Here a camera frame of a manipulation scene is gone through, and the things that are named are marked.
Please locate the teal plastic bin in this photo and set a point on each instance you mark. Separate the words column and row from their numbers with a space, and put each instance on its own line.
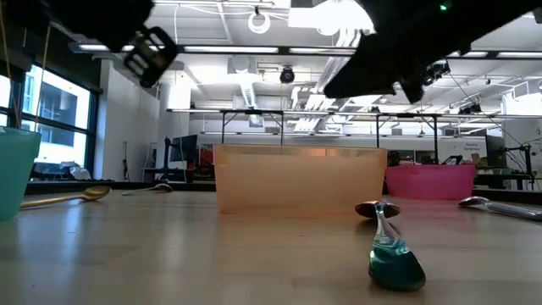
column 17, row 169

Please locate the LED light bar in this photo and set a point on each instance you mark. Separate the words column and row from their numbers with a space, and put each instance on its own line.
column 322, row 50
column 230, row 49

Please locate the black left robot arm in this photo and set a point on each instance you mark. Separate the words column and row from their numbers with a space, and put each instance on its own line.
column 63, row 17

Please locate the iridescent spoon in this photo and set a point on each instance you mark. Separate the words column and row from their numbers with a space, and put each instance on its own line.
column 161, row 186
column 396, row 262

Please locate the pink plastic bin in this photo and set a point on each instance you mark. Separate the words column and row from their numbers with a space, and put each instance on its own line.
column 429, row 182

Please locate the black background rig frame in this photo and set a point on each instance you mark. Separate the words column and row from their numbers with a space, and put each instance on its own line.
column 254, row 112

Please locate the black side monitor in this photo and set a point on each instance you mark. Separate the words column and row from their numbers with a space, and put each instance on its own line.
column 495, row 150

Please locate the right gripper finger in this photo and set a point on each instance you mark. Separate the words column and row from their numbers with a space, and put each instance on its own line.
column 394, row 80
column 364, row 63

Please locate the large window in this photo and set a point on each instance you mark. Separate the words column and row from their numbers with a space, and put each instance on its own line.
column 55, row 118

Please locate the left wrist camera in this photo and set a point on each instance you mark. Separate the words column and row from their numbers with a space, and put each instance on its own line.
column 150, row 57

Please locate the dark background monitor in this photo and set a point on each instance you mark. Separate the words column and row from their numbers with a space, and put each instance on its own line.
column 183, row 148

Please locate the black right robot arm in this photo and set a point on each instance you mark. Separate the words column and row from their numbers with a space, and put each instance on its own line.
column 487, row 21

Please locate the orange plastic bin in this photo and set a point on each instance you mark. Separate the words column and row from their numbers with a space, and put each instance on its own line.
column 300, row 178

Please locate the gold spoon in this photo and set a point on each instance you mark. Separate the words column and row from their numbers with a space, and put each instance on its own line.
column 95, row 192

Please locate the black overhead camera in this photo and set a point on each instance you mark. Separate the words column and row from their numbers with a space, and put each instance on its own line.
column 287, row 75

